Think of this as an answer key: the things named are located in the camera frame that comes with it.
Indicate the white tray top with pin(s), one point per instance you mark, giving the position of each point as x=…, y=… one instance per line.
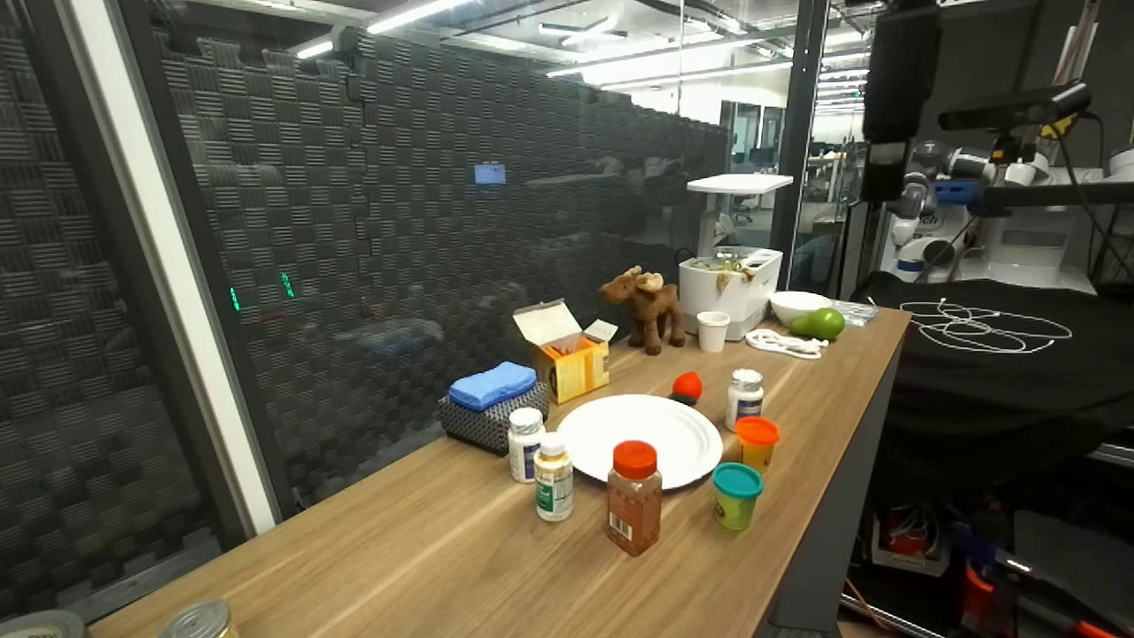
x=741, y=183

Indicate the red tomato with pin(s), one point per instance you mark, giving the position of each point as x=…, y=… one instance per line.
x=690, y=388

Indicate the white paper cup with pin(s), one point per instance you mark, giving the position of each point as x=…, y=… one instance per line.
x=714, y=334

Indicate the brown moose plush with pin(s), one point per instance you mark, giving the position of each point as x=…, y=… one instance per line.
x=647, y=308

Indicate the white plastic container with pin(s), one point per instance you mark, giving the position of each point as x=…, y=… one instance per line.
x=744, y=295

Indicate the white paper plate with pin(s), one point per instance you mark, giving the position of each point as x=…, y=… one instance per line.
x=640, y=437

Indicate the green toy pear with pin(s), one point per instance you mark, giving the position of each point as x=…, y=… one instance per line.
x=821, y=324

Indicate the spice jar red lid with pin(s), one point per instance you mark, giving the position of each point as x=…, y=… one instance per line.
x=636, y=509

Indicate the metal tin can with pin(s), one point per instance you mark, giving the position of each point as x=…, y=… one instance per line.
x=40, y=624
x=200, y=622

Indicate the dark grey patterned box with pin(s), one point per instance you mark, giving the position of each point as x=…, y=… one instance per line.
x=484, y=430

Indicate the black vertical post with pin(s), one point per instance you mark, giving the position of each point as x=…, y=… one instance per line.
x=802, y=119

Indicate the blue sponge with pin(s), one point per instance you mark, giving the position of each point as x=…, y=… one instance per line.
x=495, y=385

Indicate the orange lid dough can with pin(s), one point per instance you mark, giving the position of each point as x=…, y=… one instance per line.
x=755, y=434

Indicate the white-capped brown spice jar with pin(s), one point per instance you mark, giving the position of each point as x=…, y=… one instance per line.
x=555, y=483

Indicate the white window frame post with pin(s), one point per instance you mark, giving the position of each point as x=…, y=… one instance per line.
x=174, y=259

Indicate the white pill bottle blue label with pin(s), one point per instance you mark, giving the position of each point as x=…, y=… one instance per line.
x=744, y=398
x=527, y=449

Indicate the yellow open carton box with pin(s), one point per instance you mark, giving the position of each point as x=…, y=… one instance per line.
x=571, y=366

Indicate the teal lid dough can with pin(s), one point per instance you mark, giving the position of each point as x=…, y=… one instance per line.
x=740, y=488

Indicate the white crumpled cloth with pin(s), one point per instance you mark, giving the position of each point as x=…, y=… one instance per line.
x=782, y=344

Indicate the dark hanging panel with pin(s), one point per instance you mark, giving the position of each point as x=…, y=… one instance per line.
x=900, y=72

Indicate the orange plastic object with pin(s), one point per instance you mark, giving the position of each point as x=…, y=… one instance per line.
x=979, y=591

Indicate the white bowl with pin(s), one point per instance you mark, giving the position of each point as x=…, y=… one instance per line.
x=796, y=301

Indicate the black covered table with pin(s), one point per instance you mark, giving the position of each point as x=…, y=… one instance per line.
x=1041, y=392

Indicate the white background machine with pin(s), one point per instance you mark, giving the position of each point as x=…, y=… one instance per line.
x=933, y=241

